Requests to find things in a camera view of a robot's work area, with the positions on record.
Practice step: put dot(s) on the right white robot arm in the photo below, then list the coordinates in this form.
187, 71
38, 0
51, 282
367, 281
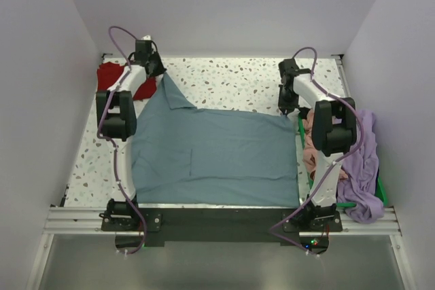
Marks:
333, 133

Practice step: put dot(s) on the crumpled lilac t-shirt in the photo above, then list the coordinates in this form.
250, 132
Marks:
362, 169

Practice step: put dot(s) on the green plastic bin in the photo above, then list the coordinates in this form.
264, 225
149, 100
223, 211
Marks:
380, 192

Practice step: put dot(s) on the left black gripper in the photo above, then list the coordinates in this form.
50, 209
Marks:
161, 68

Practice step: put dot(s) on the crumpled pink t-shirt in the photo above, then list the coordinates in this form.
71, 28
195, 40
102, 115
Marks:
309, 151

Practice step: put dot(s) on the blue-grey t-shirt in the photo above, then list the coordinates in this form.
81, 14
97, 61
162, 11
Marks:
185, 155

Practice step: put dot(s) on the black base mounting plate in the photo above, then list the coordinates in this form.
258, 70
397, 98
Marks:
154, 227

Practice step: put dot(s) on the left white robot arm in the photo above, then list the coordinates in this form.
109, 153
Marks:
117, 124

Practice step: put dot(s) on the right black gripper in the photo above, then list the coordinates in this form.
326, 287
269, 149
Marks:
283, 106

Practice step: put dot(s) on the folded red t-shirt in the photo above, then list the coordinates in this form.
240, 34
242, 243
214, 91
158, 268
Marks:
109, 72

